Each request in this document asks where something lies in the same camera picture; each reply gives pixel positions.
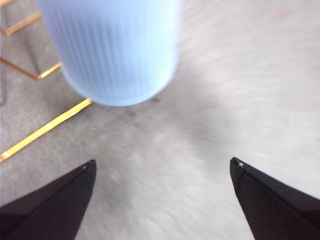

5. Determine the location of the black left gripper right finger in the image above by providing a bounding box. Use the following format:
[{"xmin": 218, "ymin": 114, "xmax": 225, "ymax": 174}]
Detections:
[{"xmin": 229, "ymin": 156, "xmax": 320, "ymax": 240}]

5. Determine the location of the blue ribbed plastic cup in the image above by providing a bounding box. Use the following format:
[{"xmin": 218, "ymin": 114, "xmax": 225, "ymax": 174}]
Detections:
[{"xmin": 36, "ymin": 0, "xmax": 184, "ymax": 107}]

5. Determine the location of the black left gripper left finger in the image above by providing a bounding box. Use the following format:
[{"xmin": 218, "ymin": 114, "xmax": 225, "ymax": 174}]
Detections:
[{"xmin": 0, "ymin": 159, "xmax": 97, "ymax": 240}]

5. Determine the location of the gold wire cup rack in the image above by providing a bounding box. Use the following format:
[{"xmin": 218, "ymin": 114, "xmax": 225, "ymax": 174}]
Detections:
[{"xmin": 0, "ymin": 0, "xmax": 94, "ymax": 163}]

